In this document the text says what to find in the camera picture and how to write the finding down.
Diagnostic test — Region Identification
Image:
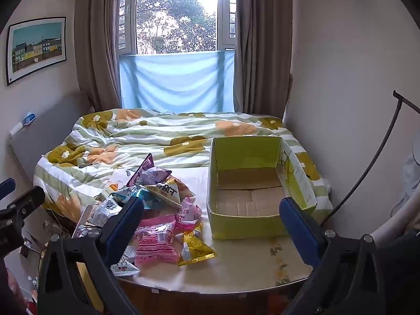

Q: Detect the framed wall poster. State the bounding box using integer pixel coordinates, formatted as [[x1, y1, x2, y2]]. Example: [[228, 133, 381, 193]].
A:
[[6, 16, 68, 86]]

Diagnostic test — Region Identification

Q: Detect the green cardboard box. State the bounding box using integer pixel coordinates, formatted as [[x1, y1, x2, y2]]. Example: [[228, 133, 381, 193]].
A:
[[207, 136, 318, 240]]

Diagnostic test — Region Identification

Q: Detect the pile of snack packets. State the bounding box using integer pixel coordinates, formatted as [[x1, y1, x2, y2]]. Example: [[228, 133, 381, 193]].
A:
[[72, 153, 218, 278]]

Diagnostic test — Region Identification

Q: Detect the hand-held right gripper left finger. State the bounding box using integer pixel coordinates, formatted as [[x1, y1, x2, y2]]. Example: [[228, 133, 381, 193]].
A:
[[38, 196, 145, 315]]

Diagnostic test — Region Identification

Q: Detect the light blue window cloth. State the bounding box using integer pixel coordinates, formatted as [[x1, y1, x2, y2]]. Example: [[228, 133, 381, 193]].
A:
[[119, 51, 235, 114]]

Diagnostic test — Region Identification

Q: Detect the black curved rod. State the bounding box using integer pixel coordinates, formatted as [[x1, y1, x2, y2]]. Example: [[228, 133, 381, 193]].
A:
[[320, 90, 420, 227]]

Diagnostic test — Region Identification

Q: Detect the yellow white triangular snack bag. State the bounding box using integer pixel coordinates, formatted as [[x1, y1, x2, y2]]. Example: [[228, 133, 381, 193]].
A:
[[148, 177, 196, 209]]

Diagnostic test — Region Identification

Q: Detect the brown curtain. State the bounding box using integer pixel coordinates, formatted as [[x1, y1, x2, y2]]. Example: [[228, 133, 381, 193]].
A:
[[230, 0, 294, 122], [74, 0, 138, 112]]

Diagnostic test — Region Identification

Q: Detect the person's left hand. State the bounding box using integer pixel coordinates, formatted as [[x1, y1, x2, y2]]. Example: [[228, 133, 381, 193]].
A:
[[5, 267, 26, 306]]

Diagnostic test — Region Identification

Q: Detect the pink strawberry print snack bag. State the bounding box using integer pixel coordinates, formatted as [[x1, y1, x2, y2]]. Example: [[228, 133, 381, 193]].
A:
[[174, 197, 203, 233]]

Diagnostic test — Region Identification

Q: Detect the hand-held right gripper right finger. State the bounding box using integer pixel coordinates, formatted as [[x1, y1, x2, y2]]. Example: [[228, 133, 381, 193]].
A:
[[279, 197, 394, 315]]

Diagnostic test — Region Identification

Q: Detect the cream floral tablecloth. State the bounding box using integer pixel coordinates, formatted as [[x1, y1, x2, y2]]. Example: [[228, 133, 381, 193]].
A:
[[75, 167, 316, 294]]

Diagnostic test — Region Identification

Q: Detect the floral striped blanket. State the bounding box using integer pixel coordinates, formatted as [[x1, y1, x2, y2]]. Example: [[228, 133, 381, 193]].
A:
[[33, 108, 333, 224]]

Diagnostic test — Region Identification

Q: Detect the window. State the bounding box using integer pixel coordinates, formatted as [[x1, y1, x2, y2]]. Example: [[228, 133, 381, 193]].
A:
[[116, 0, 238, 56]]

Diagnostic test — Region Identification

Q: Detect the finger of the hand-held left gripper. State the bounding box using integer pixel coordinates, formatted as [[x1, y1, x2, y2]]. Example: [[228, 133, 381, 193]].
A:
[[0, 186, 45, 228], [0, 178, 16, 201]]

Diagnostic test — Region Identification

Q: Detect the purple snack bag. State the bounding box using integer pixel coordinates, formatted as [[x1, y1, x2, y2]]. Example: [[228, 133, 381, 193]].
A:
[[126, 153, 173, 187]]

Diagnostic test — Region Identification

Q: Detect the grey bed headboard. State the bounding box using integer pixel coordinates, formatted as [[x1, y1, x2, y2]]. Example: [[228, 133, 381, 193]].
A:
[[8, 90, 96, 184]]

